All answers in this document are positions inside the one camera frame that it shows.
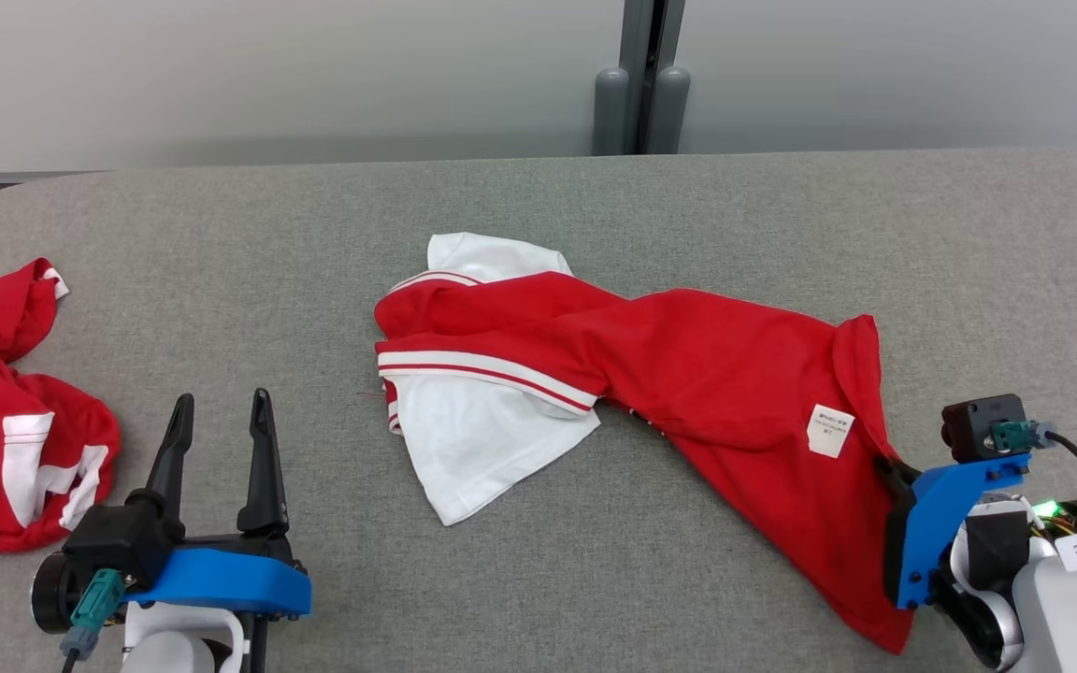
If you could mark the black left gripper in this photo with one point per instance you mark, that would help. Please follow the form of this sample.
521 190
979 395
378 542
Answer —
249 544

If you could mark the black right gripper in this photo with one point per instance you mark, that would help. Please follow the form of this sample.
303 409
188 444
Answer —
894 542

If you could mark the red jersey with white sleeves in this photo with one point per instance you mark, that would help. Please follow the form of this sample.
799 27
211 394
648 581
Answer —
688 374

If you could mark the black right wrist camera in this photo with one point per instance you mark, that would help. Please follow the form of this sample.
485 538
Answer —
983 425

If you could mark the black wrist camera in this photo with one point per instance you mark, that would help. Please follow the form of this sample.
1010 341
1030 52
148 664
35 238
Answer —
122 542
983 425

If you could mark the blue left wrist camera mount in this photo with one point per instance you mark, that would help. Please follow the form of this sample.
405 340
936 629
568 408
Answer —
221 584

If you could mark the teal right camera connector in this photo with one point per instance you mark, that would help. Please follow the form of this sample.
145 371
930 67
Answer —
1015 436

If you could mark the teal camera connector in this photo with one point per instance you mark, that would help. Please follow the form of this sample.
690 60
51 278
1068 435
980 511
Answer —
1015 436
94 603

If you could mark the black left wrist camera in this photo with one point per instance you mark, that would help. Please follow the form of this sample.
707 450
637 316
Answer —
122 542

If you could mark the teal left camera connector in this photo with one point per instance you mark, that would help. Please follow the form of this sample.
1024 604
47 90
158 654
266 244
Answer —
94 603

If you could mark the grey cylindrical post cap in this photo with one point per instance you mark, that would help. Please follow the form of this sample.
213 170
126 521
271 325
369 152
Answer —
671 112
610 112

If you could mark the grey metal partition post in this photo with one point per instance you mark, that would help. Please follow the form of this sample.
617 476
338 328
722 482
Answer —
637 37

